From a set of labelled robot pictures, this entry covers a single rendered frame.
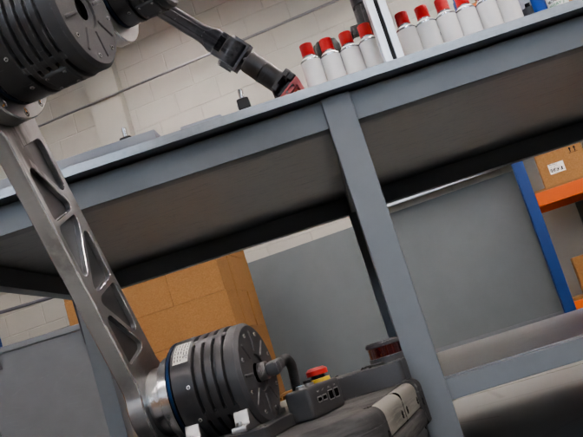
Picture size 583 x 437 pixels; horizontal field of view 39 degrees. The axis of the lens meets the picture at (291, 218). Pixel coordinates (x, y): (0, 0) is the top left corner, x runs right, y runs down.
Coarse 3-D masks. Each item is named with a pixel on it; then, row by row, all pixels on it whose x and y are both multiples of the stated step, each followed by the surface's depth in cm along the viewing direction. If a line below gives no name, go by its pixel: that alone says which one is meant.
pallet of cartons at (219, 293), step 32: (224, 256) 558; (128, 288) 546; (160, 288) 541; (192, 288) 537; (224, 288) 533; (160, 320) 539; (192, 320) 535; (224, 320) 531; (256, 320) 584; (160, 352) 537
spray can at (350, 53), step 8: (344, 32) 210; (344, 40) 210; (352, 40) 211; (344, 48) 209; (352, 48) 209; (344, 56) 209; (352, 56) 208; (360, 56) 209; (344, 64) 210; (352, 64) 208; (360, 64) 208; (352, 72) 208
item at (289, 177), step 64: (576, 0) 159; (384, 64) 161; (576, 64) 201; (192, 128) 164; (384, 128) 206; (448, 128) 228; (512, 128) 256; (0, 192) 166; (192, 192) 210; (256, 192) 233; (320, 192) 263; (0, 256) 214; (128, 256) 269
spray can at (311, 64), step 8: (304, 48) 210; (312, 48) 211; (304, 56) 210; (312, 56) 209; (304, 64) 209; (312, 64) 208; (320, 64) 209; (304, 72) 210; (312, 72) 208; (320, 72) 208; (312, 80) 208; (320, 80) 208
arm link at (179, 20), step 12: (168, 12) 221; (180, 12) 220; (180, 24) 219; (192, 24) 217; (204, 24) 216; (192, 36) 217; (204, 36) 215; (216, 36) 213; (228, 36) 211; (216, 48) 214; (228, 48) 211; (240, 48) 211; (228, 60) 211
